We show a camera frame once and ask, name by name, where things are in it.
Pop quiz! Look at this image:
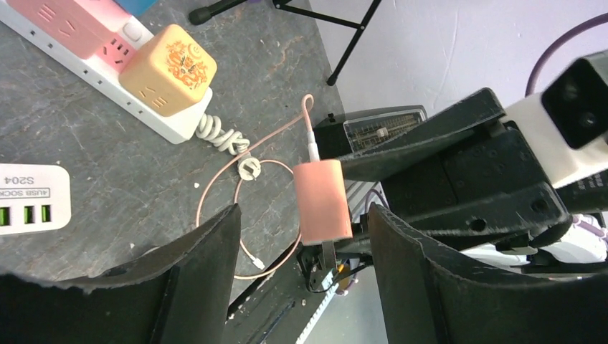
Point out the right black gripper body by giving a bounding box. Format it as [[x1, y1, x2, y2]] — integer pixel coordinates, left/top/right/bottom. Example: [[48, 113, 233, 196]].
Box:
[[381, 125, 572, 251]]

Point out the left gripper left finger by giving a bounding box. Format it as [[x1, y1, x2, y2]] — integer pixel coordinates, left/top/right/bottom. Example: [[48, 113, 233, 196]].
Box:
[[1, 205, 241, 343]]

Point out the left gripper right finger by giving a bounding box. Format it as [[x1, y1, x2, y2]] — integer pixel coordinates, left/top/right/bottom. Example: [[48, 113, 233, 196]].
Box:
[[369, 206, 607, 343]]

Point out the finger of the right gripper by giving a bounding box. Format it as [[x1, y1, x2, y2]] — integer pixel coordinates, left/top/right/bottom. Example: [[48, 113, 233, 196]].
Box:
[[332, 216, 538, 255], [339, 88, 505, 181]]

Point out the small pink charger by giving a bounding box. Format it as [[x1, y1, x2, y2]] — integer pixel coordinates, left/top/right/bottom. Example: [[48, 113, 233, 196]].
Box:
[[293, 159, 353, 246]]

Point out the tan cube socket adapter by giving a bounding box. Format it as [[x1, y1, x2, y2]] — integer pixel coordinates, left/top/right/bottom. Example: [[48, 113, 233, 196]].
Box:
[[118, 24, 217, 117]]

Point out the long white colourful power strip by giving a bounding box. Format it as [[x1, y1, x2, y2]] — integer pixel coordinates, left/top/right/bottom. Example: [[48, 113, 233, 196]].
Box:
[[1, 1, 213, 144]]

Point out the pink cube socket adapter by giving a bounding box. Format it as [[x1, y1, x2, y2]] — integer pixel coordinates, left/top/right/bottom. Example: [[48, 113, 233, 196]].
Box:
[[7, 0, 131, 59]]

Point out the blue plug adapter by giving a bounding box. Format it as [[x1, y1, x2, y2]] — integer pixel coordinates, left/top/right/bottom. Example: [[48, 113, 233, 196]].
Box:
[[115, 0, 157, 16]]

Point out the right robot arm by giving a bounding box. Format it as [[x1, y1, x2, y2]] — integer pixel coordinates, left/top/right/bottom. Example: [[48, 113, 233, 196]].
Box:
[[340, 84, 607, 252]]

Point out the small white power strip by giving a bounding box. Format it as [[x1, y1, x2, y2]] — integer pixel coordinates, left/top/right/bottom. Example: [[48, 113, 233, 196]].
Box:
[[1, 163, 72, 236]]

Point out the black music stand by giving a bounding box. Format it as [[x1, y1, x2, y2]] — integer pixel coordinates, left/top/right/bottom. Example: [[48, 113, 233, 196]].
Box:
[[187, 0, 384, 87]]

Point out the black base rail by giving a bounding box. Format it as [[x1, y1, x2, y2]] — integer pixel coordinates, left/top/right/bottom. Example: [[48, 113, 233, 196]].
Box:
[[222, 246, 363, 343]]

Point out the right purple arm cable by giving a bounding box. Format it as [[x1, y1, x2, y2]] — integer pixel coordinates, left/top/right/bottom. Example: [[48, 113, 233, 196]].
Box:
[[524, 11, 608, 98]]

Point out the long strip white cable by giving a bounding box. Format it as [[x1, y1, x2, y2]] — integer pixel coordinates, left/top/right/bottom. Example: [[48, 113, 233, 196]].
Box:
[[195, 113, 262, 181]]

